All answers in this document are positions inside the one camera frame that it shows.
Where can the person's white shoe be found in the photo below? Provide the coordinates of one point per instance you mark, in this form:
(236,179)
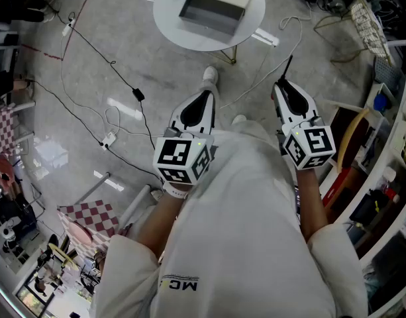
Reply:
(210,74)
(239,119)

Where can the person's left forearm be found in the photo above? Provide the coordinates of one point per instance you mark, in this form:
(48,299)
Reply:
(159,224)

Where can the white shelf unit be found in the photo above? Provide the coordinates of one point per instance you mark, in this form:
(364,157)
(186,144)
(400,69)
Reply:
(385,161)

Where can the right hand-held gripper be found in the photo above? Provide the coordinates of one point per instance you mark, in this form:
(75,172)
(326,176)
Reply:
(308,144)

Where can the black tablet screen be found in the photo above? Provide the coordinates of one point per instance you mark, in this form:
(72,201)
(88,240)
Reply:
(297,200)

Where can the blue round object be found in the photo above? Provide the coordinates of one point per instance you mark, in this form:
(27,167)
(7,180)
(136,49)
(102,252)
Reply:
(380,102)

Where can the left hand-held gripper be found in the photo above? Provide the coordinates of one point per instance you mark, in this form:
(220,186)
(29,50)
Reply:
(171,154)

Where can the black red screwdriver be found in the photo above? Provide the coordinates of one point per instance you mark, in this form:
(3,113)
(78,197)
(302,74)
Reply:
(287,66)

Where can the black power adapter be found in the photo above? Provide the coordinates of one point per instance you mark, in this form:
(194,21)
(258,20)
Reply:
(138,94)

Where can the person's right forearm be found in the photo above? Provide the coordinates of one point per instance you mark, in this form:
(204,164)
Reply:
(310,204)

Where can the white power strip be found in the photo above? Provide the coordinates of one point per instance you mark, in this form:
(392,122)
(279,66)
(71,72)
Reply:
(108,140)
(69,26)

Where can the red box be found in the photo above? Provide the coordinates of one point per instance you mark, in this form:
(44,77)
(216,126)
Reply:
(338,184)

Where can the red white checkered board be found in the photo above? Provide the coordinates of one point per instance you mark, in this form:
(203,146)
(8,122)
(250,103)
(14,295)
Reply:
(93,217)

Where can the white wristband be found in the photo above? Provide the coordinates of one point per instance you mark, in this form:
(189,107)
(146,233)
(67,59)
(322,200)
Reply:
(176,191)

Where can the red white checkered cloth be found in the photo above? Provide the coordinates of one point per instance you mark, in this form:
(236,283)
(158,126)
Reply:
(2,129)

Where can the person's white shirt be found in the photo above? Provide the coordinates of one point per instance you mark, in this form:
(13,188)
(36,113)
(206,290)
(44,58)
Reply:
(242,227)

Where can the round white table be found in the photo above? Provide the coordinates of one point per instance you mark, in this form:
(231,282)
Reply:
(252,15)

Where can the white metal table leg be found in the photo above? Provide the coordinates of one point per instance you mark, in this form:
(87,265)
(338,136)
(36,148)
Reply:
(98,185)
(136,204)

